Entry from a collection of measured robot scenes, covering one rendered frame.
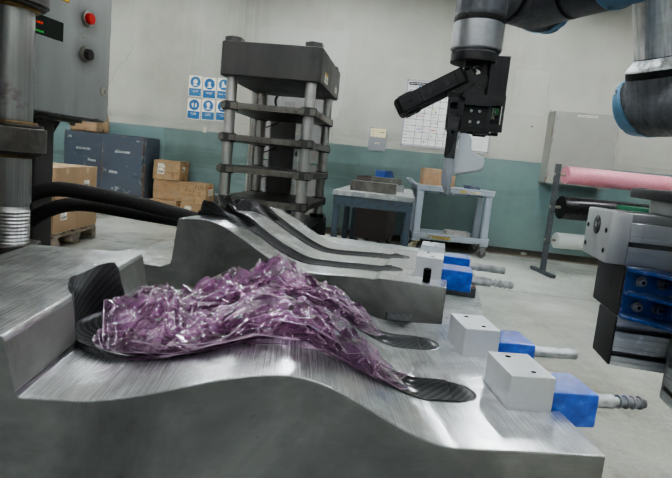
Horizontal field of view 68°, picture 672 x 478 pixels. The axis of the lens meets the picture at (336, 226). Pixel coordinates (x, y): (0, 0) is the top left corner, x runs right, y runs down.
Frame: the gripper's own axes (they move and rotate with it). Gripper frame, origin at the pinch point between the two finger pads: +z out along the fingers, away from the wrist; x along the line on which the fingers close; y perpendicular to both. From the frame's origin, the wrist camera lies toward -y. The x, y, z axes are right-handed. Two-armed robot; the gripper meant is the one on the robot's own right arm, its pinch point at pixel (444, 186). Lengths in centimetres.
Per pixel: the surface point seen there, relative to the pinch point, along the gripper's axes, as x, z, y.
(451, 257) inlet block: -2.0, 10.7, 2.5
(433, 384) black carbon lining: -38.8, 15.7, 1.8
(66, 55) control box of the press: 17, -19, -85
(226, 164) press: 350, 10, -203
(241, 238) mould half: -17.7, 9.5, -25.5
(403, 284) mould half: -17.7, 12.4, -3.2
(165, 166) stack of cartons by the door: 554, 28, -392
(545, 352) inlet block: -26.3, 15.3, 12.8
